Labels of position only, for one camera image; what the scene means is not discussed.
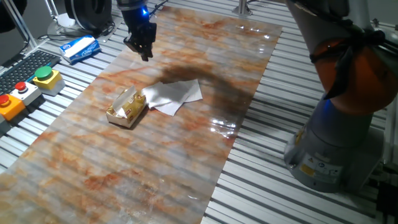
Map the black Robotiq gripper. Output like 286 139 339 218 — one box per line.
121 6 158 62

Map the red button orange box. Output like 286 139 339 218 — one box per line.
0 94 27 122

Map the green button yellow box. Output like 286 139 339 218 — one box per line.
32 65 66 96

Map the orange marble pattern mat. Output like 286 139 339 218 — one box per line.
0 6 283 224

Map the red button gray box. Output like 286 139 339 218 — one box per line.
9 81 42 106

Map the gray monitor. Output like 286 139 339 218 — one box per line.
0 29 29 67

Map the black gripper cable bundle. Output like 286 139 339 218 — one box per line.
148 0 169 17

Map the small cardboard box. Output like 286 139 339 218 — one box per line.
105 88 147 129

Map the black arm cable harness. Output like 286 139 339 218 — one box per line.
287 0 388 100

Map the black round device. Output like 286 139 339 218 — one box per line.
64 0 113 32

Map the metal post with foot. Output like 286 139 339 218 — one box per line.
231 0 253 17

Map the black computer keyboard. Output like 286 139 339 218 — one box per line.
0 49 62 96

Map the blue white tissue pack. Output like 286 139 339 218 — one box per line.
58 34 102 65

